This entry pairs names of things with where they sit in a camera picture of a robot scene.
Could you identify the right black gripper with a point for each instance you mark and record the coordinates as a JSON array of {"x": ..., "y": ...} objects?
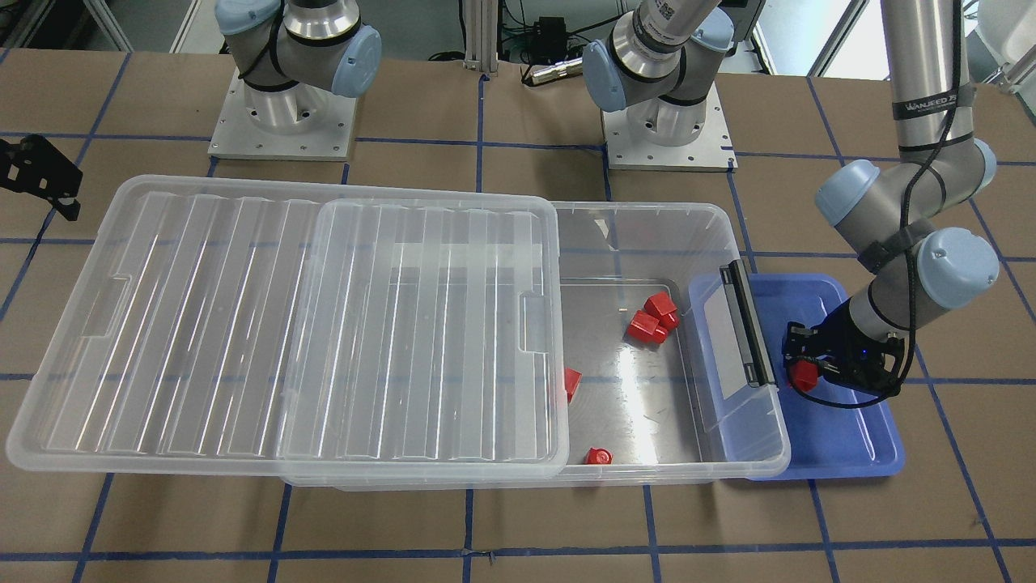
[{"x": 38, "y": 172}]

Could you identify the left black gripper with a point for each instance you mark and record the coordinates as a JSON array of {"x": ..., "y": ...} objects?
[{"x": 839, "y": 335}]

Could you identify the red block from tray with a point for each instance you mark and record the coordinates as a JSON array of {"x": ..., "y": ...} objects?
[{"x": 803, "y": 375}]

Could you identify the clear plastic box lid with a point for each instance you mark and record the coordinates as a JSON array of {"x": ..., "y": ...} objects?
[{"x": 171, "y": 356}]

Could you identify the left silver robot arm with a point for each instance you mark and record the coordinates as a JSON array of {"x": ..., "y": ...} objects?
[{"x": 659, "y": 62}]

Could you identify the clear plastic storage box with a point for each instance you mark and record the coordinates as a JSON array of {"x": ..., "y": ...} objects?
[{"x": 599, "y": 344}]

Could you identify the red block in box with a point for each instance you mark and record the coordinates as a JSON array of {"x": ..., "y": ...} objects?
[
  {"x": 646, "y": 329},
  {"x": 572, "y": 380},
  {"x": 663, "y": 309},
  {"x": 597, "y": 457}
]

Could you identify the blue plastic tray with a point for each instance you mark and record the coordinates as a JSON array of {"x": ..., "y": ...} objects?
[{"x": 834, "y": 405}]

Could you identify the black box latch handle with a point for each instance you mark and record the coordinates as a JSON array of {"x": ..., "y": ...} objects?
[{"x": 751, "y": 344}]

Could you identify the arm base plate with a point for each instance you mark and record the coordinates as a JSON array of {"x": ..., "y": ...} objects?
[
  {"x": 301, "y": 123},
  {"x": 659, "y": 136}
]

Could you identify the aluminium frame post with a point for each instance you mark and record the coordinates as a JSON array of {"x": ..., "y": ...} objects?
[{"x": 480, "y": 29}]

